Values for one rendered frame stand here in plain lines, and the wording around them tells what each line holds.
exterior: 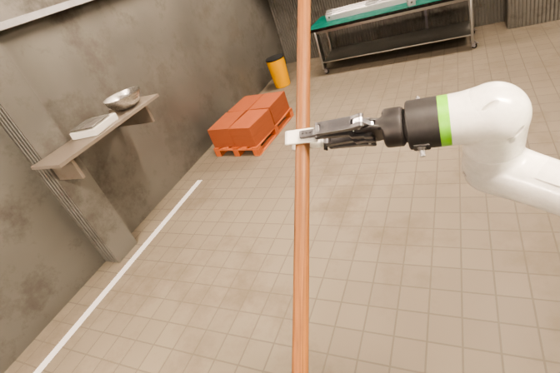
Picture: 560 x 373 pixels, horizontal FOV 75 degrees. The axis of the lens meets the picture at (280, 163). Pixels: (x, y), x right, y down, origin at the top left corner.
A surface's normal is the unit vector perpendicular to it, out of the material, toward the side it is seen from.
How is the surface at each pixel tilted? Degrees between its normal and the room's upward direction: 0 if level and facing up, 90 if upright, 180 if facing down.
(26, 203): 90
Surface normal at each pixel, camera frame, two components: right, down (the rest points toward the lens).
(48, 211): 0.89, -0.05
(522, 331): -0.30, -0.82
